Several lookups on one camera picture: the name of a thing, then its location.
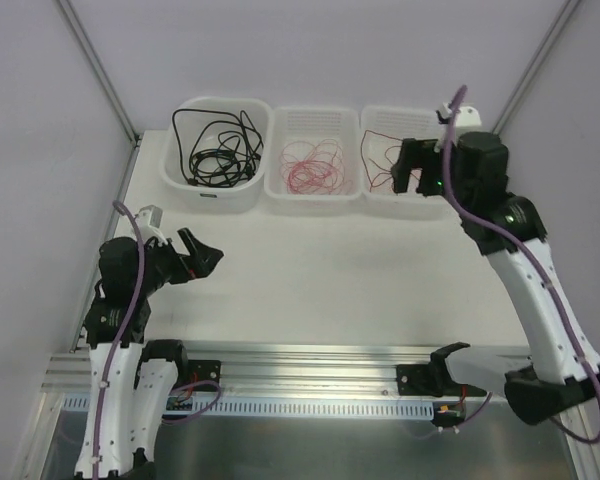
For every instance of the left aluminium frame post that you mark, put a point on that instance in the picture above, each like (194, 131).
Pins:
(80, 35)

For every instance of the white slotted cable duct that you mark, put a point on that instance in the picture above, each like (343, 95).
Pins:
(323, 408)

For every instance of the right aluminium frame post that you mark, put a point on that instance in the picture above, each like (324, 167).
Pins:
(532, 71)

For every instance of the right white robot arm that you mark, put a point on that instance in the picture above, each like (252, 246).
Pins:
(559, 369)

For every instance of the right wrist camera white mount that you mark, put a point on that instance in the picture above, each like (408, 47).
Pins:
(467, 117)

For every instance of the right white perforated basket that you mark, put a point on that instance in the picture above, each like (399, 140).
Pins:
(382, 130)

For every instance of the aluminium frame post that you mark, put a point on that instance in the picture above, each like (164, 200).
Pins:
(532, 71)
(80, 35)

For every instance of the white perforated basket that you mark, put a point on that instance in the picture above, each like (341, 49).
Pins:
(382, 130)
(311, 164)

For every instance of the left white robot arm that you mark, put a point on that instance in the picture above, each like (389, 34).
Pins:
(132, 377)

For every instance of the aluminium mounting rail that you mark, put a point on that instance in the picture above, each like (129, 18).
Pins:
(296, 371)

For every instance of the middle white perforated basket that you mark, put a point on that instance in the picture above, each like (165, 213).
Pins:
(311, 164)

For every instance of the solid white plastic bin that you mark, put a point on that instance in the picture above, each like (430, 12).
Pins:
(213, 157)

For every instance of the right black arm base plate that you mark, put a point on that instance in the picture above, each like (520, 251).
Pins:
(414, 380)

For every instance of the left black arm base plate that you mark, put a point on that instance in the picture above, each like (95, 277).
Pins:
(204, 370)

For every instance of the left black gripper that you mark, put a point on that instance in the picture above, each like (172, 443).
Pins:
(184, 263)

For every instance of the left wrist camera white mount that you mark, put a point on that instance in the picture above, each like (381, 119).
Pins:
(148, 220)

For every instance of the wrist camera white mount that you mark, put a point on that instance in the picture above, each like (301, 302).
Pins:
(467, 117)
(148, 220)

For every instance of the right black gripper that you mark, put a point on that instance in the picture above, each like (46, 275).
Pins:
(425, 163)

